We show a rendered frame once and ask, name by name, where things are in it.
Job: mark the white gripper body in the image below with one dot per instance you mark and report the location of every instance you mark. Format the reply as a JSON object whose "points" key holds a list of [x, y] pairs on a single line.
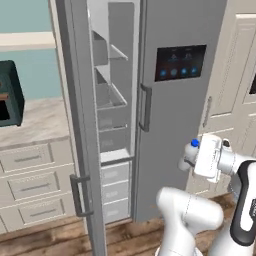
{"points": [[208, 156]]}

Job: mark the cream wall shelf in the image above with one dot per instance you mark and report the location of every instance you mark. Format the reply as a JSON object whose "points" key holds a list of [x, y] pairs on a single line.
{"points": [[26, 40]]}

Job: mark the cream drawer front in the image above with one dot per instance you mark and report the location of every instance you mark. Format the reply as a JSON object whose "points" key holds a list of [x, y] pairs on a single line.
{"points": [[13, 186], [8, 160], [23, 213]]}

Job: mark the cream tall cupboard door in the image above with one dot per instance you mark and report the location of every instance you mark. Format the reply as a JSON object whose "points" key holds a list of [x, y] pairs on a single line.
{"points": [[230, 66]]}

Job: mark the grey side-by-side fridge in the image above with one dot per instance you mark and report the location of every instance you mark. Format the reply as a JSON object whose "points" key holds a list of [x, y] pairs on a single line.
{"points": [[116, 30]]}

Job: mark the black built-in oven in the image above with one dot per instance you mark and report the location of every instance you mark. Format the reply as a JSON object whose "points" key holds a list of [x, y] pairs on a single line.
{"points": [[253, 84]]}

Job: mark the clear blue-capped water bottle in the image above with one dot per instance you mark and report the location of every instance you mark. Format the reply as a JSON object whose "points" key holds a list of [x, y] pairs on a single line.
{"points": [[190, 151]]}

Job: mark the dark green toaster oven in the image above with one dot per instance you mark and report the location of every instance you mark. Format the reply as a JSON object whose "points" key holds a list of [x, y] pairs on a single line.
{"points": [[13, 96]]}

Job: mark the grey freezer drawer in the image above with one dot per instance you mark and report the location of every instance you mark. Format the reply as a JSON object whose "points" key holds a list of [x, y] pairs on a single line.
{"points": [[113, 139], [111, 118]]}

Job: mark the white freezer drawer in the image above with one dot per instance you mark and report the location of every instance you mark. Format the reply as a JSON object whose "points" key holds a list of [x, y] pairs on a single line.
{"points": [[115, 191], [116, 210], [115, 173]]}

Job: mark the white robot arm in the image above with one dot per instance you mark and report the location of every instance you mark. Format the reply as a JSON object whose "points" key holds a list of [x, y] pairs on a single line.
{"points": [[186, 213]]}

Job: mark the clear freezer basket shelf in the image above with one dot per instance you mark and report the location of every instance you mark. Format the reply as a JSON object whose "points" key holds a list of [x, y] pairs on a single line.
{"points": [[111, 96]]}

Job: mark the cream low cupboard door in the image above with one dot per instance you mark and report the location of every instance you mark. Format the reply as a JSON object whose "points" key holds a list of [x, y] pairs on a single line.
{"points": [[245, 140]]}

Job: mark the grey freezer door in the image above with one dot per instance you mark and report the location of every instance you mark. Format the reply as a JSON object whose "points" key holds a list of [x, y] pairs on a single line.
{"points": [[78, 100]]}

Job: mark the grey fridge door with screen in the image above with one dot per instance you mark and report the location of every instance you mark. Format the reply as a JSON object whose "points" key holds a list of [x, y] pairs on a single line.
{"points": [[176, 133]]}

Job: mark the grey freezer door bin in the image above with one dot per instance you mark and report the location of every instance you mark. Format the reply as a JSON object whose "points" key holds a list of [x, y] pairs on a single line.
{"points": [[99, 50]]}

